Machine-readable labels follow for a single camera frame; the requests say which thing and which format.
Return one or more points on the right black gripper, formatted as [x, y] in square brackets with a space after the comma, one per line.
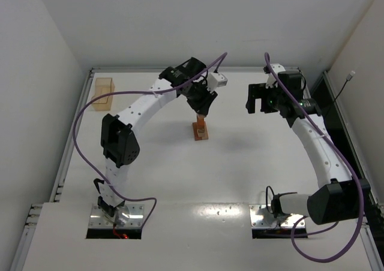
[263, 94]

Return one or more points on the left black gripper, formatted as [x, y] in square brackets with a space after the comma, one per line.
[200, 99]

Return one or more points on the reddish wooden arch block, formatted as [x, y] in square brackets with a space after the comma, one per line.
[200, 123]

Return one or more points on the reddish brown rectangular block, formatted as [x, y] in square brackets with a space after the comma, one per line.
[196, 136]

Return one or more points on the light wooden rectangular block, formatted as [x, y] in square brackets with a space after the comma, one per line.
[204, 134]

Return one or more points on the transparent orange plastic box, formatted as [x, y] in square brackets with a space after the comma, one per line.
[103, 86]

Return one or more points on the ribbed light wooden block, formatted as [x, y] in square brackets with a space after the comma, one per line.
[201, 131]

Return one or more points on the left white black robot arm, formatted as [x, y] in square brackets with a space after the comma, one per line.
[119, 132]

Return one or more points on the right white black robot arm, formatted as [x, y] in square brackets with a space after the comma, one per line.
[337, 198]

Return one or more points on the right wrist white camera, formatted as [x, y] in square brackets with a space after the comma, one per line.
[271, 81]

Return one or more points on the wrist white camera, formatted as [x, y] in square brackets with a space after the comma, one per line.
[216, 80]
[271, 81]

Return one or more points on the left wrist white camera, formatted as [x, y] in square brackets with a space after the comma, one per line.
[216, 80]

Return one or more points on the aluminium table frame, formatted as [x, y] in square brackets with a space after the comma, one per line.
[195, 169]

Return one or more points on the black cable white plug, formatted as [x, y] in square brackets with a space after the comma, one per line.
[329, 103]

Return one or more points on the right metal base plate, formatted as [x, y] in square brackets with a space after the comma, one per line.
[261, 219]

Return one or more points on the metal base plate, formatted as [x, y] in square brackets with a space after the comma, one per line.
[261, 219]
[130, 216]

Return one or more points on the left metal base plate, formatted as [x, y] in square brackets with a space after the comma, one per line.
[130, 216]

